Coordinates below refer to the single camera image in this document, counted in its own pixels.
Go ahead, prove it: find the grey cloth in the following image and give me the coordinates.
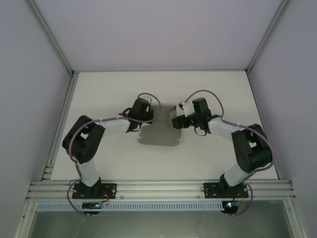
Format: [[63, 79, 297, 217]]
[[139, 104, 183, 147]]

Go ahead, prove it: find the aluminium table side rail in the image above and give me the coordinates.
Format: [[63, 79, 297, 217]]
[[245, 70, 284, 180], [43, 71, 80, 181]]

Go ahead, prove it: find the aluminium mounting rail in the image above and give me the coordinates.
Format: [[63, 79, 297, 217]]
[[26, 179, 297, 199]]

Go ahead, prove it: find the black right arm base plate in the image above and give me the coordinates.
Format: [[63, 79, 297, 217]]
[[203, 182, 249, 199]]

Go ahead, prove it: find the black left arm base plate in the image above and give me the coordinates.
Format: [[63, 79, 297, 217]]
[[71, 182, 117, 199]]

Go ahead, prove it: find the light blue slotted cable duct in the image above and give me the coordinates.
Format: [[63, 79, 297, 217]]
[[36, 201, 223, 213]]

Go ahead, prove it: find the aluminium upright post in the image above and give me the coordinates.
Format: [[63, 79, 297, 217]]
[[26, 0, 75, 75], [246, 0, 298, 74]]

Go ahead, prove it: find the aluminium frame leg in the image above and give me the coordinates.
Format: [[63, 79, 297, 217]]
[[283, 198, 307, 238], [14, 199, 38, 238]]

